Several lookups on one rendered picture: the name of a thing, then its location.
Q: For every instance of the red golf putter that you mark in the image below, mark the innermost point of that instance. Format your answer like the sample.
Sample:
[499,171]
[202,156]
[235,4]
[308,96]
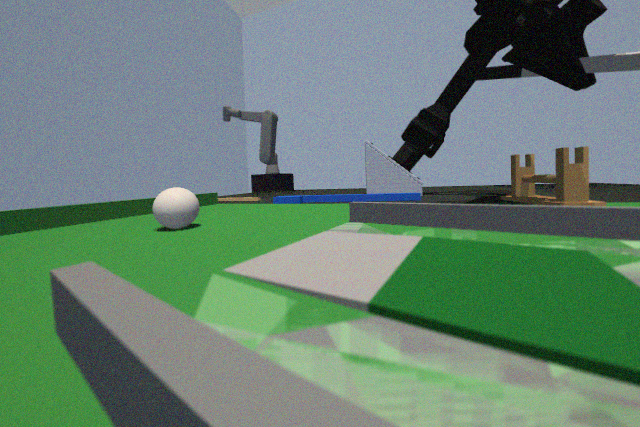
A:
[591,64]

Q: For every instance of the green mat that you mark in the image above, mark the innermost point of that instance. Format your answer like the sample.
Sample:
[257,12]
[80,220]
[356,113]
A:
[41,386]

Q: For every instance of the white golf ball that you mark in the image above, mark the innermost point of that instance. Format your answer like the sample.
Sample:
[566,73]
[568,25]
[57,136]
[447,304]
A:
[175,208]

